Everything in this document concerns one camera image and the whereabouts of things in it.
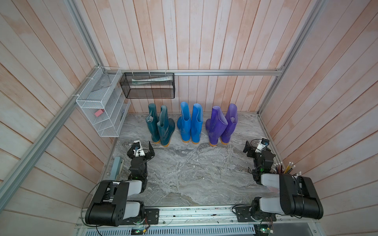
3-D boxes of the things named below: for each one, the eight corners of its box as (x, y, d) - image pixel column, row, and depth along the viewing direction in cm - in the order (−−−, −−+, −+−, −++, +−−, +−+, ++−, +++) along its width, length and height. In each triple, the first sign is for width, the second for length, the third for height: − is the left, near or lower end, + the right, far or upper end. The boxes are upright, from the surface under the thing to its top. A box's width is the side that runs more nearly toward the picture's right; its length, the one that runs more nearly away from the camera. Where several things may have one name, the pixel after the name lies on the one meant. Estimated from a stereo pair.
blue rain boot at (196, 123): (191, 146, 102) (192, 122, 81) (190, 129, 112) (191, 103, 91) (200, 146, 102) (204, 122, 81) (199, 129, 112) (202, 103, 91)
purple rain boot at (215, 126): (212, 150, 101) (219, 126, 80) (205, 132, 110) (209, 107, 89) (219, 148, 101) (228, 124, 81) (211, 131, 111) (217, 105, 90)
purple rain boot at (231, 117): (218, 147, 102) (227, 123, 81) (220, 128, 113) (227, 102, 93) (227, 149, 101) (237, 125, 81) (228, 129, 112) (237, 104, 92)
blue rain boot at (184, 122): (179, 145, 103) (177, 121, 83) (179, 126, 113) (178, 102, 94) (190, 145, 103) (191, 121, 83) (189, 126, 113) (190, 102, 94)
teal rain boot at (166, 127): (160, 149, 100) (154, 125, 80) (166, 128, 112) (162, 102, 92) (169, 150, 100) (164, 126, 80) (174, 129, 112) (171, 103, 91)
